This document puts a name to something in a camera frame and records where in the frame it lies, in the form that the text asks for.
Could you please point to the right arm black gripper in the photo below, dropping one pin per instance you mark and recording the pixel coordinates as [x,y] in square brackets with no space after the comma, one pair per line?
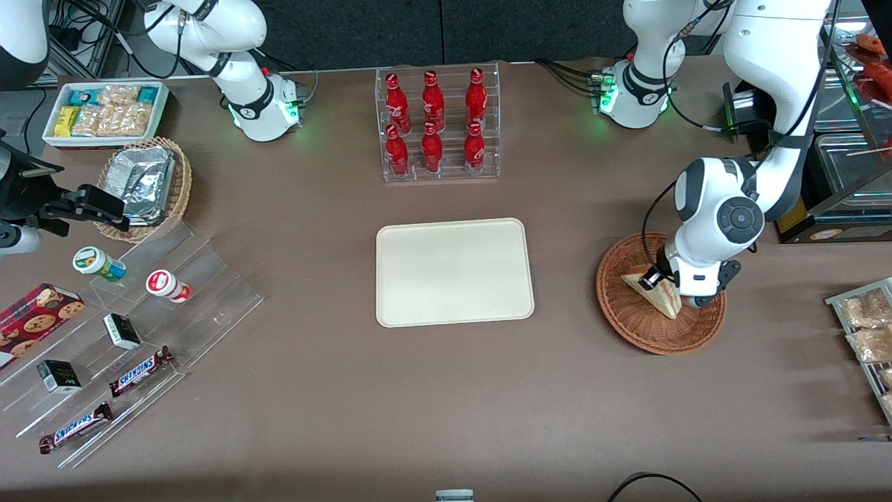
[22,196]

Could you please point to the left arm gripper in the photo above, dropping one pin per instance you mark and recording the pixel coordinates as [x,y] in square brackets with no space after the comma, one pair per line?
[656,277]

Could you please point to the triangle sandwich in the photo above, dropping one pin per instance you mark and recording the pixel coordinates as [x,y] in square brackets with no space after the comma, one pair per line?
[662,301]

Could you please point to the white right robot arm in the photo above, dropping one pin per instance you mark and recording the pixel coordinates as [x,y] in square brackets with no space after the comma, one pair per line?
[230,49]

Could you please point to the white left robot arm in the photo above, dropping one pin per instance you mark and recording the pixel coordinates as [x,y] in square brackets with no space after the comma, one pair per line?
[752,42]

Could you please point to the white snack tray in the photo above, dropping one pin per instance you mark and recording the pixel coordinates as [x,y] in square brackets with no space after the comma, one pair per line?
[104,141]

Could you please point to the tan wicker basket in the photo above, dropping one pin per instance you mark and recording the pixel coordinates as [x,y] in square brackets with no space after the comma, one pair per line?
[178,195]

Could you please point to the brown round wicker basket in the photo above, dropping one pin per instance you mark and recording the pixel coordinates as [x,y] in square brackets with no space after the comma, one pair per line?
[627,321]

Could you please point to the grey snack tray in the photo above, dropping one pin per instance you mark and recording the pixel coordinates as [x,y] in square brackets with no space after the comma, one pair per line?
[836,301]

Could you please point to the cream plastic tray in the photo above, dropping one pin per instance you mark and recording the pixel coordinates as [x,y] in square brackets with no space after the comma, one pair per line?
[453,272]

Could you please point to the silver foil package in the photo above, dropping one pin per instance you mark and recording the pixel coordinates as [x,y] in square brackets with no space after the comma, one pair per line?
[143,181]

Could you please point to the green lid cup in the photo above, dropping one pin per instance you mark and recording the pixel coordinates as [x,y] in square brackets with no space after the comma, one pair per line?
[94,261]

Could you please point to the clear bag of biscuits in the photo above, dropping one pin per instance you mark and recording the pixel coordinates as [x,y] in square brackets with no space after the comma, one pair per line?
[118,95]
[94,122]
[134,120]

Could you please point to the red lid cup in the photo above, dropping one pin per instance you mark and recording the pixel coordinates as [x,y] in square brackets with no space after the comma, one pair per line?
[164,284]

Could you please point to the yellow snack packet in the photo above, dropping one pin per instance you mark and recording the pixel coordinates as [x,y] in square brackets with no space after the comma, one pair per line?
[65,121]

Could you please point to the teal snack packet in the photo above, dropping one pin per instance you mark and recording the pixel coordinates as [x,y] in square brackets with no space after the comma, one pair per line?
[83,96]

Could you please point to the small black box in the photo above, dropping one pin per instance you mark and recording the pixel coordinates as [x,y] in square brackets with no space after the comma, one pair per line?
[59,376]
[122,331]

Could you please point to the red cookie box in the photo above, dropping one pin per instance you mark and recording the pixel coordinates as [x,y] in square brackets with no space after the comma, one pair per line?
[35,321]

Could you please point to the clear acrylic stepped display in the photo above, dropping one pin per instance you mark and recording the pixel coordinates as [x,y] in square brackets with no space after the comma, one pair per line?
[209,300]

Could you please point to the brown snickers bar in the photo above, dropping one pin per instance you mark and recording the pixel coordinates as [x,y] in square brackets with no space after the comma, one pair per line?
[75,427]
[139,371]

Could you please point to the black food warmer yellow panel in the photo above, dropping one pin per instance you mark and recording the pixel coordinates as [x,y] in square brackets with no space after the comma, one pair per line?
[847,209]

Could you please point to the clear bag of snacks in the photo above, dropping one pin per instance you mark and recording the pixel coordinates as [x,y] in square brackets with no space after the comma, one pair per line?
[864,310]
[886,380]
[871,345]

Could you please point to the steel food warmer pan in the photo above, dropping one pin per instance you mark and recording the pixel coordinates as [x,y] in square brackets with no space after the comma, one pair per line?
[840,104]
[850,167]

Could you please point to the red cola bottle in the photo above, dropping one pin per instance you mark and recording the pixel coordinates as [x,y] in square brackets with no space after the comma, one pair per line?
[397,104]
[474,150]
[433,104]
[397,153]
[476,101]
[432,150]

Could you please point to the clear acrylic bottle rack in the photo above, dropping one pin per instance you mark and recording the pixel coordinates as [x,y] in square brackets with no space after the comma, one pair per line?
[453,174]

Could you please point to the red sausage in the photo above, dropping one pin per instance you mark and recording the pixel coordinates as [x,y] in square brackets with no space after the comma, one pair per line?
[879,80]

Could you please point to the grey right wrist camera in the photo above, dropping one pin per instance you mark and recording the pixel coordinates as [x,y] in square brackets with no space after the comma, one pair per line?
[17,240]

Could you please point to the grey metal frame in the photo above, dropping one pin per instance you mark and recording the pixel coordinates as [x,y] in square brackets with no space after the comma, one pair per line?
[104,38]

